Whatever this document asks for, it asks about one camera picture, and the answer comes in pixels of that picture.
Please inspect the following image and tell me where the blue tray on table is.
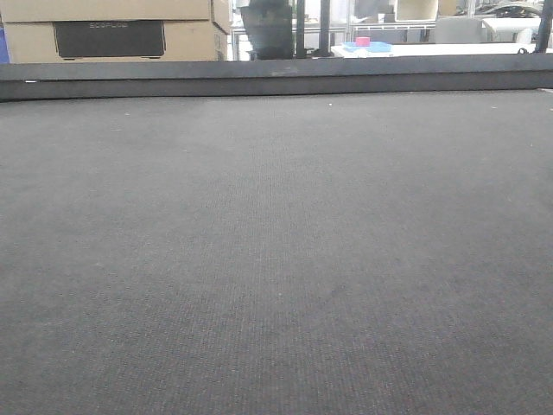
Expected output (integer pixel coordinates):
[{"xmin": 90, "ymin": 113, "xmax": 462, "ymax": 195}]
[{"xmin": 342, "ymin": 41, "xmax": 392, "ymax": 54}]

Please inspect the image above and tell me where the pink block on tray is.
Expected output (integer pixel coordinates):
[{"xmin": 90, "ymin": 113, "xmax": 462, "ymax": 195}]
[{"xmin": 354, "ymin": 36, "xmax": 371, "ymax": 48}]

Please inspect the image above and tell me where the black bin in background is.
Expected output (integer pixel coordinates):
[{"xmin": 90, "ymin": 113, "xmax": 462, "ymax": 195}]
[{"xmin": 238, "ymin": 1, "xmax": 294, "ymax": 61}]

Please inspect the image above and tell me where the white background table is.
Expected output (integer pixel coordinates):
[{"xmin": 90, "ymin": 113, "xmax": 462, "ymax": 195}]
[{"xmin": 331, "ymin": 42, "xmax": 536, "ymax": 59}]

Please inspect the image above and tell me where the black slanted pole right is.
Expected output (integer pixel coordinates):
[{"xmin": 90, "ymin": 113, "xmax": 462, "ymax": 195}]
[{"xmin": 534, "ymin": 0, "xmax": 553, "ymax": 54}]

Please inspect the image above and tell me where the dark grey raised ledge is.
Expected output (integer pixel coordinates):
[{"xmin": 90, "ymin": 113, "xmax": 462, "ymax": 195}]
[{"xmin": 1, "ymin": 54, "xmax": 552, "ymax": 101}]

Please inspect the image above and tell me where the blue object at left edge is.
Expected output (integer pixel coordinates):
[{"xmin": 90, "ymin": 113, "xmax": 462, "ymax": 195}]
[{"xmin": 0, "ymin": 26, "xmax": 10, "ymax": 64}]

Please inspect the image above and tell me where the beige box on shelf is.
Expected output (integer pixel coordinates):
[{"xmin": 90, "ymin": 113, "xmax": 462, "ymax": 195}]
[{"xmin": 394, "ymin": 0, "xmax": 439, "ymax": 22}]

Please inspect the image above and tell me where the black vertical post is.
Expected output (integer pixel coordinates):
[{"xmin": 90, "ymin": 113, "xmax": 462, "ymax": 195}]
[
  {"xmin": 296, "ymin": 0, "xmax": 307, "ymax": 59},
  {"xmin": 317, "ymin": 0, "xmax": 331, "ymax": 57}
]

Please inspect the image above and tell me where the black vertical post left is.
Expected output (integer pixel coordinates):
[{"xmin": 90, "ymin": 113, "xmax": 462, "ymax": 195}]
[{"xmin": 296, "ymin": 0, "xmax": 307, "ymax": 59}]

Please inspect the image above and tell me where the upper cardboard box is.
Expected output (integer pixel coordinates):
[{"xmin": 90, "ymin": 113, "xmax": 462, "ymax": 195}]
[{"xmin": 1, "ymin": 0, "xmax": 231, "ymax": 33}]

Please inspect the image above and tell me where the black vertical post right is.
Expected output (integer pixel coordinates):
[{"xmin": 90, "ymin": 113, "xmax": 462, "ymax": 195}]
[{"xmin": 317, "ymin": 0, "xmax": 331, "ymax": 57}]

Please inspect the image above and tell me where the lower cardboard box black print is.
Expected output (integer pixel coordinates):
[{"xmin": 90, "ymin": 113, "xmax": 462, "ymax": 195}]
[{"xmin": 4, "ymin": 20, "xmax": 227, "ymax": 64}]

